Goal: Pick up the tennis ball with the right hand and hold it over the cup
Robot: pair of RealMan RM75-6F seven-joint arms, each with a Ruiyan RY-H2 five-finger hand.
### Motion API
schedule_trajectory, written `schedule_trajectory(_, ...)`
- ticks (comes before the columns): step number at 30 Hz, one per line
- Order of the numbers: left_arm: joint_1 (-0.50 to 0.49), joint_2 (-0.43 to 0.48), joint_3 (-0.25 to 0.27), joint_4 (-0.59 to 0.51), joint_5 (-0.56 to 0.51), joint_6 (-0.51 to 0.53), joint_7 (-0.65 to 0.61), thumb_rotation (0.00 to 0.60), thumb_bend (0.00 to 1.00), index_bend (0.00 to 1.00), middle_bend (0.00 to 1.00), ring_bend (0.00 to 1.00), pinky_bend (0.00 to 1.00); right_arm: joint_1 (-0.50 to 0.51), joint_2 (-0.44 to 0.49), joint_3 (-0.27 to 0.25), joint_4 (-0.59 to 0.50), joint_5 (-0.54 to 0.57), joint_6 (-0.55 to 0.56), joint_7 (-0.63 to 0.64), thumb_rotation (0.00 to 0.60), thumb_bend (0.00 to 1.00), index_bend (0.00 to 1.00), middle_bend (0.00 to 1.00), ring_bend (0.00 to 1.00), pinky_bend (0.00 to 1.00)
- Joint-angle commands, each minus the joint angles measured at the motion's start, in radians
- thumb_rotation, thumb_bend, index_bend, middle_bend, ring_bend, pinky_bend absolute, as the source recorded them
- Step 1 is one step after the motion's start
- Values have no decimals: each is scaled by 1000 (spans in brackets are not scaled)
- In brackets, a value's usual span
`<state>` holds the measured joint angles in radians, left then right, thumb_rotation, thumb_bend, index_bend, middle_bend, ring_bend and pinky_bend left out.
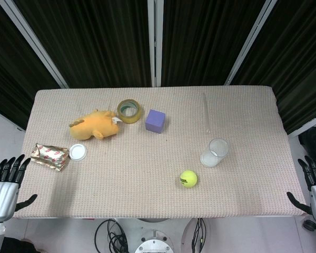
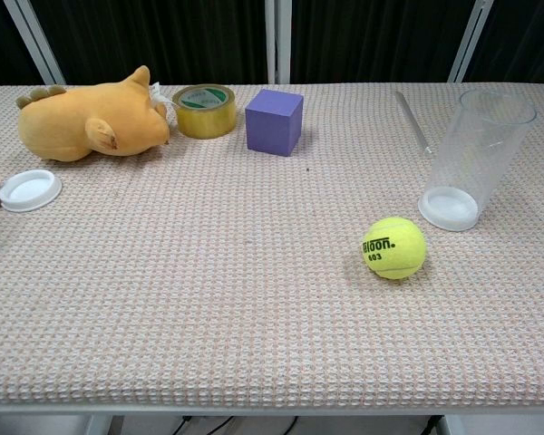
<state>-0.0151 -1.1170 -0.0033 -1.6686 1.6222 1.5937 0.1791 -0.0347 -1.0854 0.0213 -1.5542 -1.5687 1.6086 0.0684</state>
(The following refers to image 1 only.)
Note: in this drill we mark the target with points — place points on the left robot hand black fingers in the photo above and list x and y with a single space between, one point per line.
2 195

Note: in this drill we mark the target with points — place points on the yellow tennis ball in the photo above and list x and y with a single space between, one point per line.
188 178

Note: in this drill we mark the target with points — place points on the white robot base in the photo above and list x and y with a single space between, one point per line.
154 243

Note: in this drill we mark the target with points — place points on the black cloth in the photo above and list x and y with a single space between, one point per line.
18 246

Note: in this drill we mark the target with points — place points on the gold foil snack bag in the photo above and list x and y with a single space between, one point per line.
50 159

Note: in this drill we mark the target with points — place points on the white round plastic lid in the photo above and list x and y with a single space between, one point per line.
78 152

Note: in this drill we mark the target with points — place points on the clear plastic cup white base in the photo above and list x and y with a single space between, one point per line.
216 155

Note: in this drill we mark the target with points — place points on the orange plush toy animal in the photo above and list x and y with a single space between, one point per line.
94 126

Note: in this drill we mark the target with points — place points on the black curtain panel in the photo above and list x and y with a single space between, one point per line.
200 39
5 66
94 39
300 66

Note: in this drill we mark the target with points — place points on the clear glass rod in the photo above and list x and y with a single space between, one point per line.
207 113

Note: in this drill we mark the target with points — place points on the pink woven tablecloth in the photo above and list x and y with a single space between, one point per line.
147 171

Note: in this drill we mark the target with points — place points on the yellowish packing tape roll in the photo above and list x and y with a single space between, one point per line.
130 117

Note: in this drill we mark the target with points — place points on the purple foam cube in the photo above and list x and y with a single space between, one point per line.
154 122

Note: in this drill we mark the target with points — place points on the grey metal frame post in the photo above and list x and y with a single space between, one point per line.
31 37
154 39
250 39
310 124

